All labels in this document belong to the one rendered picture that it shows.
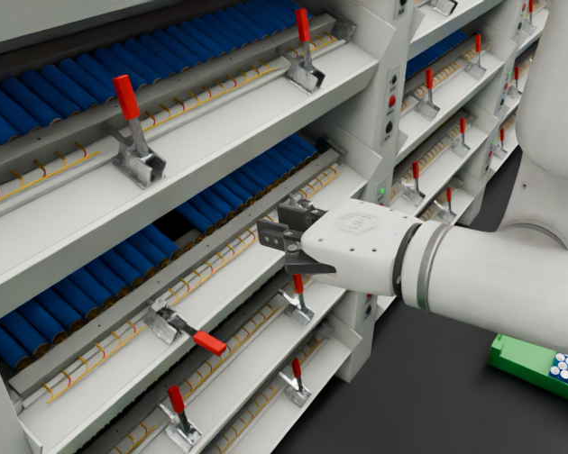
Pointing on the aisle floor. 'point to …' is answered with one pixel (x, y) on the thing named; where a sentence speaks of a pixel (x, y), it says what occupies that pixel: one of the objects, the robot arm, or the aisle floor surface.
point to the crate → (532, 366)
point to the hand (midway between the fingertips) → (284, 227)
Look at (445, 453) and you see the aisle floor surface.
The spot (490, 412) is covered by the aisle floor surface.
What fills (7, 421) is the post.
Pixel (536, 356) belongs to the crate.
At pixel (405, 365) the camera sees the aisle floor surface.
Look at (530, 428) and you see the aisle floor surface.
